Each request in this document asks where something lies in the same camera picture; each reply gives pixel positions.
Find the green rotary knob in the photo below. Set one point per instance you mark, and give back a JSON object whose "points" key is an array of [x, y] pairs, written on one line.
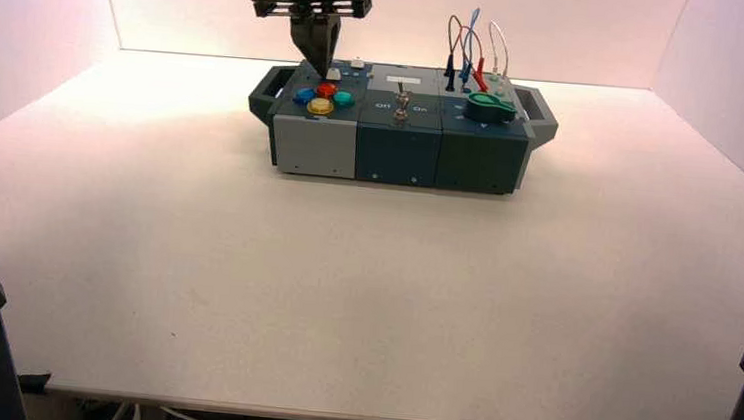
{"points": [[489, 108]]}

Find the blue push button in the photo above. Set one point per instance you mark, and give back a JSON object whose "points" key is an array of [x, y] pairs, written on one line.
{"points": [[304, 96]]}

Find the grey and teal control box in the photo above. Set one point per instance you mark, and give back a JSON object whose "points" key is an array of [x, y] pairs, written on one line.
{"points": [[403, 151]]}

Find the small white slider knob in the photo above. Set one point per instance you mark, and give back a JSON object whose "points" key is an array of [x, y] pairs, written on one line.
{"points": [[357, 64]]}

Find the yellow push button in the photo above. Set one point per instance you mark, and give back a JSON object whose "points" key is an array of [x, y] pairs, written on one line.
{"points": [[320, 107]]}

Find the metal toggle switch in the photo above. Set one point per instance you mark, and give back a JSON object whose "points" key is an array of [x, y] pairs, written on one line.
{"points": [[401, 102]]}

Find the teal push button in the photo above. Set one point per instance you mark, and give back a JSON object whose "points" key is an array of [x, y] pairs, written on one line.
{"points": [[343, 100]]}

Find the black table clamp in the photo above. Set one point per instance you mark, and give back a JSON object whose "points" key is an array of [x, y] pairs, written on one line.
{"points": [[33, 381]]}

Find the red push button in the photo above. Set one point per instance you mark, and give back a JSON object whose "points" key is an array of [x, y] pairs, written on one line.
{"points": [[326, 90]]}

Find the large white slider knob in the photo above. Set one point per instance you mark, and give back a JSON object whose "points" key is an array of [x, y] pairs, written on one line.
{"points": [[334, 74]]}

